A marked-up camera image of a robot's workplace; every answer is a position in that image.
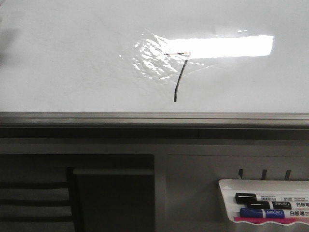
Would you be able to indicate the white whiteboard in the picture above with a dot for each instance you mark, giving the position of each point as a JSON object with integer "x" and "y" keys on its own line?
{"x": 154, "y": 55}

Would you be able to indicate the black hook left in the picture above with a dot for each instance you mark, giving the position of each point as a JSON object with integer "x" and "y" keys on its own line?
{"x": 240, "y": 174}

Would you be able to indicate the black hook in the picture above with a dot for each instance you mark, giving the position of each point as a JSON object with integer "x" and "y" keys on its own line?
{"x": 264, "y": 173}
{"x": 240, "y": 174}
{"x": 287, "y": 175}

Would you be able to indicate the black capped marker upper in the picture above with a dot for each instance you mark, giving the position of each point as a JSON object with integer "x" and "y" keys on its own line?
{"x": 252, "y": 197}

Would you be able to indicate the black capped marker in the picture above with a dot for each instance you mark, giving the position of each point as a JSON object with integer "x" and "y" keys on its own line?
{"x": 278, "y": 205}
{"x": 252, "y": 197}

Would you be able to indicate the black hook middle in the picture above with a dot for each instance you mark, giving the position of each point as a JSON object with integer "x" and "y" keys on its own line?
{"x": 264, "y": 173}

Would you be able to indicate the black slatted chair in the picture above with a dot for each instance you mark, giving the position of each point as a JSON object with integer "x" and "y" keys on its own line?
{"x": 48, "y": 203}

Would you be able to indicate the blue capped marker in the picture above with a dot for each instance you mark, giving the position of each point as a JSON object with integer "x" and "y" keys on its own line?
{"x": 273, "y": 213}

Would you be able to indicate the white marker tray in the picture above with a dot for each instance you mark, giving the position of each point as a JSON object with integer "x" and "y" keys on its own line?
{"x": 229, "y": 207}

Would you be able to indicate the black capped marker middle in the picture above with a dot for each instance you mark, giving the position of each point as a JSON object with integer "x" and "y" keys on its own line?
{"x": 278, "y": 205}

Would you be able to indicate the black hook right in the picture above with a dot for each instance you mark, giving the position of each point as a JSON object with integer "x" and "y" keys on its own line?
{"x": 287, "y": 175}

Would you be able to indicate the grey aluminium whiteboard frame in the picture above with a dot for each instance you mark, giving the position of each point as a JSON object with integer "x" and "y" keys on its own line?
{"x": 143, "y": 125}

